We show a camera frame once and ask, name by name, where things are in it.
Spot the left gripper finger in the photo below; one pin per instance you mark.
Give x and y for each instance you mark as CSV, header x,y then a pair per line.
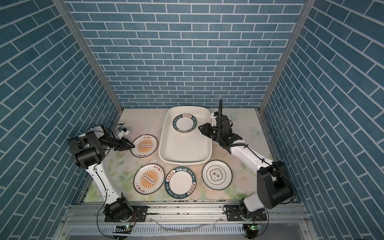
x,y
123,148
128,144

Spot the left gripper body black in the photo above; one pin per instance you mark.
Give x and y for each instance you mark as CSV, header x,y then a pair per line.
x,y
112,143

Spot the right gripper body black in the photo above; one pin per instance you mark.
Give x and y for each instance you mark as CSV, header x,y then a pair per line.
x,y
217,135

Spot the orange sunburst plate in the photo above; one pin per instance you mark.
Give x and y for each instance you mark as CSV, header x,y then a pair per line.
x,y
145,145
148,179

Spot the green rimmed plate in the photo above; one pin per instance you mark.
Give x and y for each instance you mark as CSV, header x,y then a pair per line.
x,y
180,183
184,123

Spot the white plate clover motif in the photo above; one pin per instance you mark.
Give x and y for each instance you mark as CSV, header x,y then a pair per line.
x,y
217,175

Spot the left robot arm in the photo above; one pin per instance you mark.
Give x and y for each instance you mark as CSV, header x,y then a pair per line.
x,y
89,150

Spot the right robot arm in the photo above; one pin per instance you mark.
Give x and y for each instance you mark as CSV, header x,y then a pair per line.
x,y
273,186

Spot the white plastic bin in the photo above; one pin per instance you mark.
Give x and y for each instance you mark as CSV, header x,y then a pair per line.
x,y
185,148

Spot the orange sunburst plate front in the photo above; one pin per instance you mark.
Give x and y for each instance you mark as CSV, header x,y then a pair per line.
x,y
148,179

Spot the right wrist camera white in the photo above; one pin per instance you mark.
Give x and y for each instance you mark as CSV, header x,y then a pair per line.
x,y
213,117

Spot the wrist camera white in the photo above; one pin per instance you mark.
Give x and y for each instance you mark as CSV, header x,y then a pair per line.
x,y
213,117
122,132

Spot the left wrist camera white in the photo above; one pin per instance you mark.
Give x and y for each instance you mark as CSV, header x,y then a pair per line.
x,y
122,132

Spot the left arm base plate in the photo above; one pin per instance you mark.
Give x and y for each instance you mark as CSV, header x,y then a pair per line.
x,y
137,214

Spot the aluminium mounting rail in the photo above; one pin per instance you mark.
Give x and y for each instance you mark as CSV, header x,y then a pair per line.
x,y
207,212

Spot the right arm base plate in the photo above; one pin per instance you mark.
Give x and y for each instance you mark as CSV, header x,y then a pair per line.
x,y
236,213

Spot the white ribbed cable duct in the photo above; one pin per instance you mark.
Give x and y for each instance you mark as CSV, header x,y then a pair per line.
x,y
152,230

